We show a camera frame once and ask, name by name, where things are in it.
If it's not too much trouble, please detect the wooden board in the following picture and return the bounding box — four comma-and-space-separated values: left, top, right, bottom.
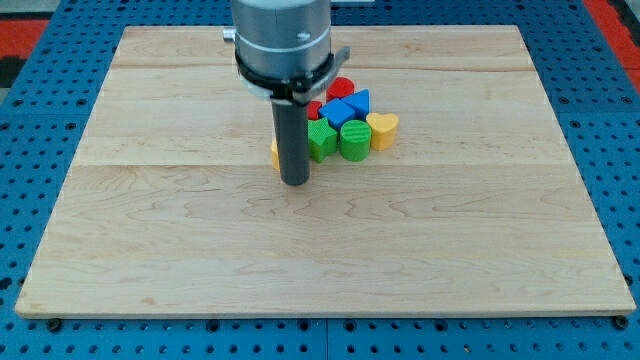
15, 25, 636, 319

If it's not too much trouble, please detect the yellow hexagon block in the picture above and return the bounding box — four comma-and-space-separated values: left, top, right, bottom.
270, 138, 280, 172

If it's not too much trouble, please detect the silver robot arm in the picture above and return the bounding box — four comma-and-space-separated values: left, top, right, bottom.
223, 0, 351, 186

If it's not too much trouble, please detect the green cylinder block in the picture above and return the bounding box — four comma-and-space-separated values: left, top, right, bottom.
340, 120, 372, 162

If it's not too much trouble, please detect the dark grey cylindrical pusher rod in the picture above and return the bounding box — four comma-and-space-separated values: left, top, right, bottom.
272, 102, 310, 186

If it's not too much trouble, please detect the green star block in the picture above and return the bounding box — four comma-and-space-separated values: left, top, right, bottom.
308, 118, 338, 163

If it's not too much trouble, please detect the blue triangle block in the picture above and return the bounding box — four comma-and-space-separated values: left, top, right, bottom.
342, 89, 371, 120

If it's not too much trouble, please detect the blue cube block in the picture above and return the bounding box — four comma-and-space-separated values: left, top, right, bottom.
319, 99, 355, 131

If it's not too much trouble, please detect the yellow heart block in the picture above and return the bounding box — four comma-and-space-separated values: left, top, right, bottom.
366, 112, 399, 151

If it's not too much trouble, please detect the red block behind rod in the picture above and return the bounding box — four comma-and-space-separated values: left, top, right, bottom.
307, 100, 323, 120

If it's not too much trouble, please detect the red cylinder block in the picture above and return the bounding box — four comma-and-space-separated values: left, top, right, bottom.
325, 77, 355, 102

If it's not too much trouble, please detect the black clamp ring mount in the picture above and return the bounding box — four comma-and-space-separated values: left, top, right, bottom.
235, 46, 350, 106

